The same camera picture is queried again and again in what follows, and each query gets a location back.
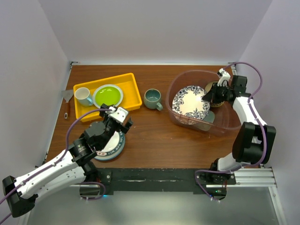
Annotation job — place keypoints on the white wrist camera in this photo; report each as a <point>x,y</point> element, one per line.
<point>224,78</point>
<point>119,114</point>

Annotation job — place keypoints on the blue floral plate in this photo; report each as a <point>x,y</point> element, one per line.
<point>189,102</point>

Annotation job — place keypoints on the teal speckled ceramic mug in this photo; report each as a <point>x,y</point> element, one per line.
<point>152,99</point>

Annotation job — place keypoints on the light-blue scalloped plate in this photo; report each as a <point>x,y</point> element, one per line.
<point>121,92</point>

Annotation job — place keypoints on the brown floral cream-inside bowl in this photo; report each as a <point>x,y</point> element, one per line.
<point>207,89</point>

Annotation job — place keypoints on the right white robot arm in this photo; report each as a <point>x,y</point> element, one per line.
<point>254,142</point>

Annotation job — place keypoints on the clear pink plastic bin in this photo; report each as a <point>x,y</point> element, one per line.
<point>226,119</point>

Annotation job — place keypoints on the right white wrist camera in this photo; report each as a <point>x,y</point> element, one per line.
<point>224,78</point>

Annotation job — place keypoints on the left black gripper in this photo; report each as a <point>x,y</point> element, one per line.
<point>124,128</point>

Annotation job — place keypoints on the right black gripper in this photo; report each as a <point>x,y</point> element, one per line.
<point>211,95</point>

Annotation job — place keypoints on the green plate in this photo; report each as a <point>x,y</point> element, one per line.
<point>107,95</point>

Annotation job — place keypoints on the yellow plastic tray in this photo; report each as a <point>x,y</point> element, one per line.
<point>131,96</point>

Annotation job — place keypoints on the light-blue bottom plate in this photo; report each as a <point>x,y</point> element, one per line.
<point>113,148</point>

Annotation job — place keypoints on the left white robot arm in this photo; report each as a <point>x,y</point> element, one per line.
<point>72,166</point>

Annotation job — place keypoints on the white light-blue mug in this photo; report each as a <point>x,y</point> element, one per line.
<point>84,97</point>

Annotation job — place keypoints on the metal scraper wooden handle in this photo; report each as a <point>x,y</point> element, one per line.
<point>67,95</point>

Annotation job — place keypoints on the light-teal divided rectangular dish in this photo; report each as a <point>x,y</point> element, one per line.
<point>206,123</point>

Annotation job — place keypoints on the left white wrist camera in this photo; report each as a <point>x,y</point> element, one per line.
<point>119,114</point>

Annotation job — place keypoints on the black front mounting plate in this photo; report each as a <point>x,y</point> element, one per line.
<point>159,180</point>

